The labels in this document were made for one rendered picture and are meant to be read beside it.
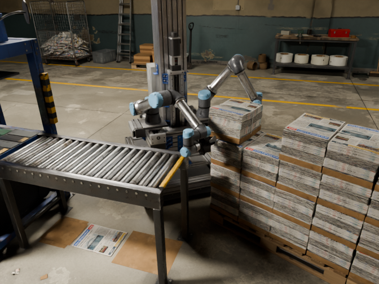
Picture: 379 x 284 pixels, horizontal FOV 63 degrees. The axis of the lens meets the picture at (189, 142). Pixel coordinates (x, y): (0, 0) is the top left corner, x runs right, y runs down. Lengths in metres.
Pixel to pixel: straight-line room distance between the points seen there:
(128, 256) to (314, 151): 1.60
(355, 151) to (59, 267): 2.21
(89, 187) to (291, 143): 1.34
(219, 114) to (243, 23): 6.64
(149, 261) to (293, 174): 1.27
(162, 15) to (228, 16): 6.20
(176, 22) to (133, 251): 1.93
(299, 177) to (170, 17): 1.66
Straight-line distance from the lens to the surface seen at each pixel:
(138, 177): 2.06
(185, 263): 2.57
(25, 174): 2.44
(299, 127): 2.17
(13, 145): 2.82
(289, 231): 2.49
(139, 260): 2.62
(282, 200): 2.36
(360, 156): 2.03
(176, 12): 2.84
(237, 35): 8.93
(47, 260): 2.83
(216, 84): 2.96
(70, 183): 2.21
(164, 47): 2.84
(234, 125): 2.32
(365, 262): 2.40
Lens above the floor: 1.88
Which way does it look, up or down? 26 degrees down
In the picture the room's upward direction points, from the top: 1 degrees counter-clockwise
